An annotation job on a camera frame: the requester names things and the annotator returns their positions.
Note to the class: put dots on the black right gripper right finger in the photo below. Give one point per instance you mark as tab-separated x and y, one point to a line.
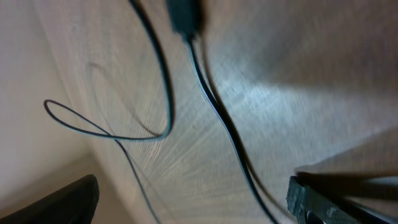
323	199

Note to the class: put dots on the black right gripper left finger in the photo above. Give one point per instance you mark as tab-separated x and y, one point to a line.
75	203

